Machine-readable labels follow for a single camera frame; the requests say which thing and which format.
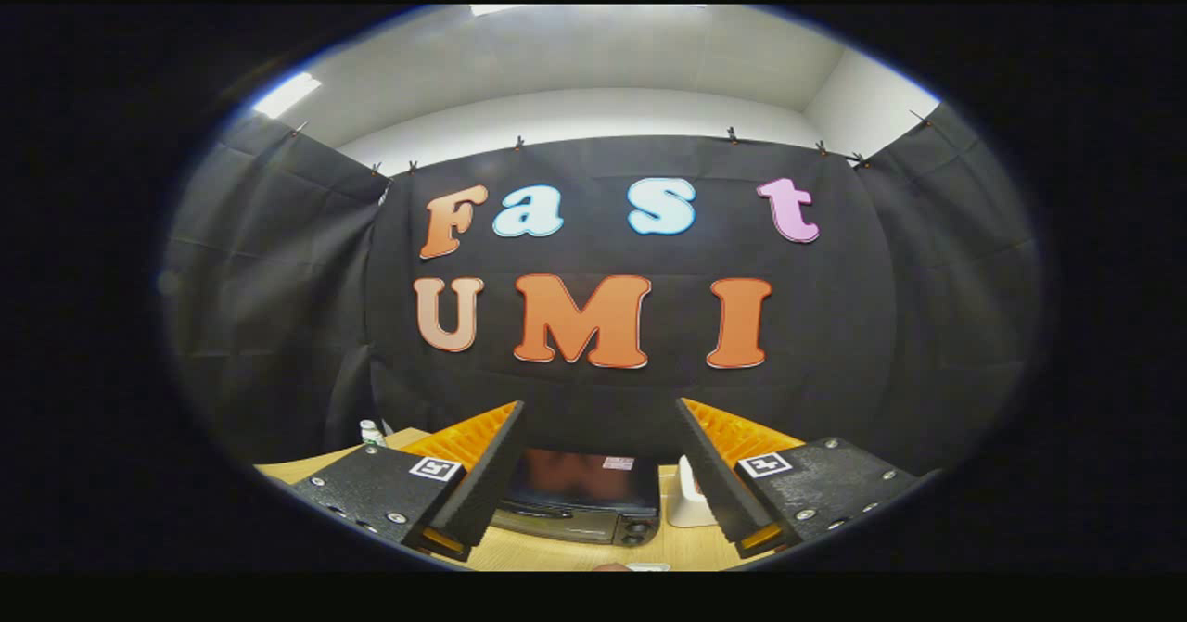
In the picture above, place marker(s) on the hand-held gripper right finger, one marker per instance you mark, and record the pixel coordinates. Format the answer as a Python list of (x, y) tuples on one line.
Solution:
[(714, 474)]

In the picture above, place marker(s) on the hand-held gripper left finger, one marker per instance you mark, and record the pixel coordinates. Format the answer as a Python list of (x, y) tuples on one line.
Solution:
[(487, 474)]

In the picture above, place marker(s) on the black toaster oven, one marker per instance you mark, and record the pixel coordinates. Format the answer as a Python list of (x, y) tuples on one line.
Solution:
[(580, 501)]

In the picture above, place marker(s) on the white pop-up toaster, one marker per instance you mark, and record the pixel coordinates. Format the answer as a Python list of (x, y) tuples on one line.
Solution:
[(686, 506)]

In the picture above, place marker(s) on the white bottle with green label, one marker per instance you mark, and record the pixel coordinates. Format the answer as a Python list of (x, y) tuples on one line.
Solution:
[(371, 435)]

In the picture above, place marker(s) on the row of black cloth clips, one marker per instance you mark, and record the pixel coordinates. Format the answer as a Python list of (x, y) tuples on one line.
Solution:
[(519, 143)]

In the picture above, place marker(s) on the short ceiling light panel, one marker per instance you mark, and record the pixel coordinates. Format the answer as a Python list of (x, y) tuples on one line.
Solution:
[(286, 95)]

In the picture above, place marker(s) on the long ceiling light panel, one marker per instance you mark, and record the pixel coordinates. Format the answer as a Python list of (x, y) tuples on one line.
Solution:
[(575, 8)]

